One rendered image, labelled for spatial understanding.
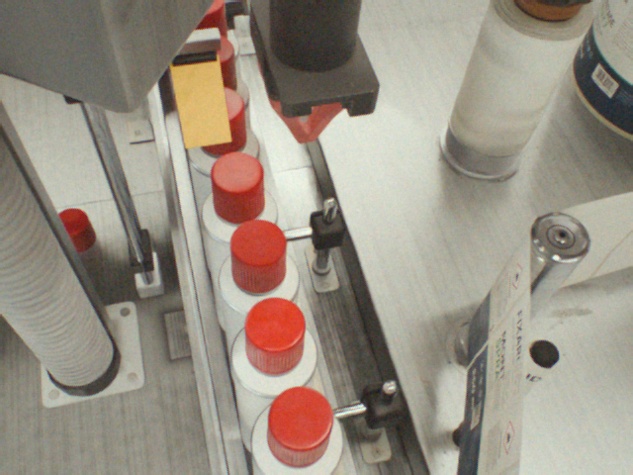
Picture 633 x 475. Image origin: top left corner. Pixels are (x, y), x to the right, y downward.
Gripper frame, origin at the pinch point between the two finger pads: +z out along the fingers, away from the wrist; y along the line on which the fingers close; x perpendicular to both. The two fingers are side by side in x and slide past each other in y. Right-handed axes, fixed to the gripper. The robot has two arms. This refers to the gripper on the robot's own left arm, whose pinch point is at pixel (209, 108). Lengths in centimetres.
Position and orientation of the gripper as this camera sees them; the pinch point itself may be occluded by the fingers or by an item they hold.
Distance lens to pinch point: 64.0
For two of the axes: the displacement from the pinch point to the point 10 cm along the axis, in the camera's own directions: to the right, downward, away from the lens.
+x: -2.3, -3.5, 9.1
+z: 1.4, 9.1, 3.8
